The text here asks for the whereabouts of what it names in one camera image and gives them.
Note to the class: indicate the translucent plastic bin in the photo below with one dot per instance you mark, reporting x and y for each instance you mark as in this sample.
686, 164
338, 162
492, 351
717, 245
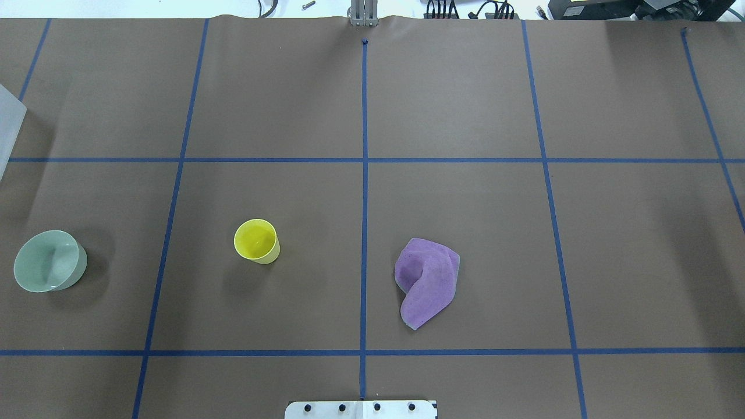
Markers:
13, 113

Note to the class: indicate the purple crumpled cloth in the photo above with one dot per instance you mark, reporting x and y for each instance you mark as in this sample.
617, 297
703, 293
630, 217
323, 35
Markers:
427, 272

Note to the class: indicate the yellow plastic cup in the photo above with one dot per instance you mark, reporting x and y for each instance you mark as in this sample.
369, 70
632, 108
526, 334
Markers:
256, 240

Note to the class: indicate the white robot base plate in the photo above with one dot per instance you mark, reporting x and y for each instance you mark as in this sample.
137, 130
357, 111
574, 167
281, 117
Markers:
362, 409

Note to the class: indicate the aluminium frame post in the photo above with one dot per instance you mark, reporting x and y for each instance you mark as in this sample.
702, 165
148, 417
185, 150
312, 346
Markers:
363, 13

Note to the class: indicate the light green ceramic bowl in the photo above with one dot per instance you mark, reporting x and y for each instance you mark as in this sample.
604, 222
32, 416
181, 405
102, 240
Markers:
50, 261

